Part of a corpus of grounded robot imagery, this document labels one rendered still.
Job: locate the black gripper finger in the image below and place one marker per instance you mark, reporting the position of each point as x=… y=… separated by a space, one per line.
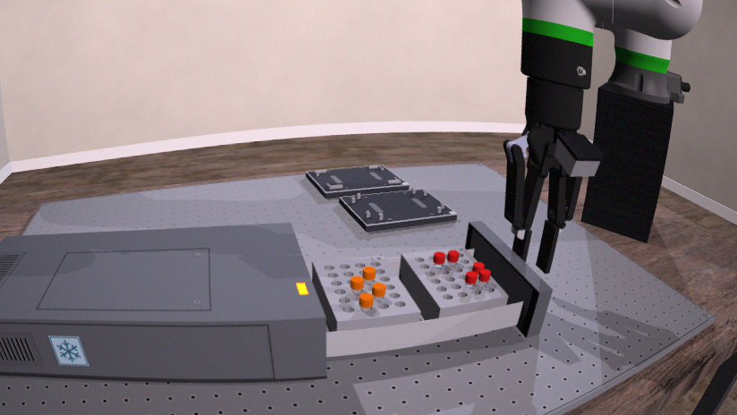
x=561 y=207
x=518 y=195

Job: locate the white tube rack with holes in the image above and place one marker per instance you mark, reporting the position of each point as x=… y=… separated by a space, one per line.
x=444 y=293
x=341 y=305

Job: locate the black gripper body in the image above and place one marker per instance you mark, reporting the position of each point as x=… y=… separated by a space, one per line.
x=549 y=107

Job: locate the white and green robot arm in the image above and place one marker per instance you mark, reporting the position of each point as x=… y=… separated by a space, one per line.
x=557 y=47

